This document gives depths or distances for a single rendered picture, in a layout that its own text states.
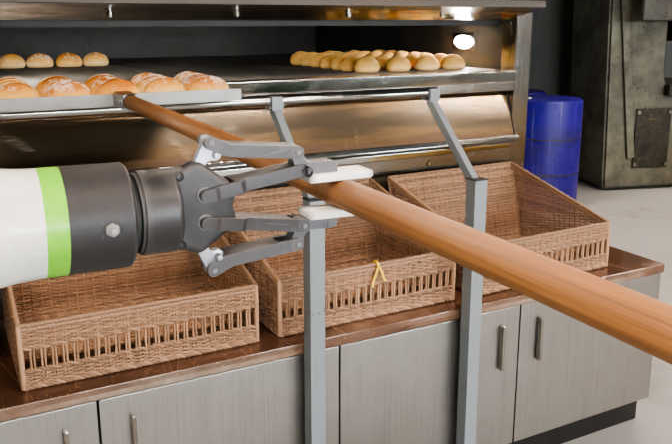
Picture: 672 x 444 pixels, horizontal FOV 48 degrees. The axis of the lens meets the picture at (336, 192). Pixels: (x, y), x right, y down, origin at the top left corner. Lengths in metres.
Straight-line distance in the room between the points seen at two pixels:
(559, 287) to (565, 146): 5.10
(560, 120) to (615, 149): 1.04
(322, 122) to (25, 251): 1.85
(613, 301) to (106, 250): 0.39
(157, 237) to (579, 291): 0.35
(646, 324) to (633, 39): 6.01
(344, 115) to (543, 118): 3.20
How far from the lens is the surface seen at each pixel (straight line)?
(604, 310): 0.47
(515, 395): 2.41
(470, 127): 2.71
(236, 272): 1.96
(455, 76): 2.66
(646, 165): 6.64
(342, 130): 2.43
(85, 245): 0.64
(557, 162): 5.57
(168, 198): 0.65
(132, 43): 3.82
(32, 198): 0.63
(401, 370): 2.10
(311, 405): 1.92
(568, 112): 5.55
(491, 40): 2.92
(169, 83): 1.75
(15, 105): 1.68
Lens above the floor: 1.36
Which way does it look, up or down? 13 degrees down
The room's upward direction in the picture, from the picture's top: straight up
